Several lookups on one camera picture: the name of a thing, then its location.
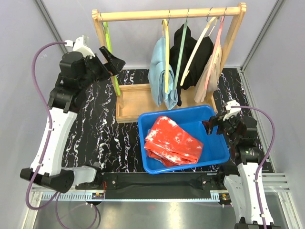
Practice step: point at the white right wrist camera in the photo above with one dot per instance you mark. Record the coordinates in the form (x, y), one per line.
(232, 109)

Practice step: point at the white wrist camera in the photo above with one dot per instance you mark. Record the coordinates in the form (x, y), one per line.
(80, 45)
(232, 109)

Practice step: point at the light blue trousers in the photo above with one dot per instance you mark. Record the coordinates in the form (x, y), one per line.
(156, 77)

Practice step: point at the beige trousers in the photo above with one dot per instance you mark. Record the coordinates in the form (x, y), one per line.
(200, 92)

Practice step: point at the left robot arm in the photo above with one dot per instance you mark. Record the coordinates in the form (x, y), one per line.
(79, 70)

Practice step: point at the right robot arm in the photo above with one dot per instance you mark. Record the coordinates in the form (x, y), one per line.
(243, 181)

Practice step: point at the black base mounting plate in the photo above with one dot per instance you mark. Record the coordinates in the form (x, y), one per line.
(173, 185)

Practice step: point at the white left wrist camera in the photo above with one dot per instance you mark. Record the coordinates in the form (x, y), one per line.
(80, 45)

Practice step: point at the blue plastic bin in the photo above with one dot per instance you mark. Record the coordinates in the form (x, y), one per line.
(215, 150)

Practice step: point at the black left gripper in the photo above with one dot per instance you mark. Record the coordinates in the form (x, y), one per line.
(114, 65)

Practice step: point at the yellow hanger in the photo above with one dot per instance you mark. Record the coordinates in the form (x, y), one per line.
(167, 52)

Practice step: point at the black trousers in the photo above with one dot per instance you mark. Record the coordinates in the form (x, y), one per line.
(199, 62)
(187, 49)

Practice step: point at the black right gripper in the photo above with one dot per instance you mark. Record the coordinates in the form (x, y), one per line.
(213, 120)

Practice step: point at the pink hanger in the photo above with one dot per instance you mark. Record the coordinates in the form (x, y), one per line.
(217, 42)

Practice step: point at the red white patterned trousers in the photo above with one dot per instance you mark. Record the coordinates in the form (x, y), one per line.
(168, 143)

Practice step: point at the mint green hanger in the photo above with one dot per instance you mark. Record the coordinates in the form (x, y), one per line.
(181, 52)

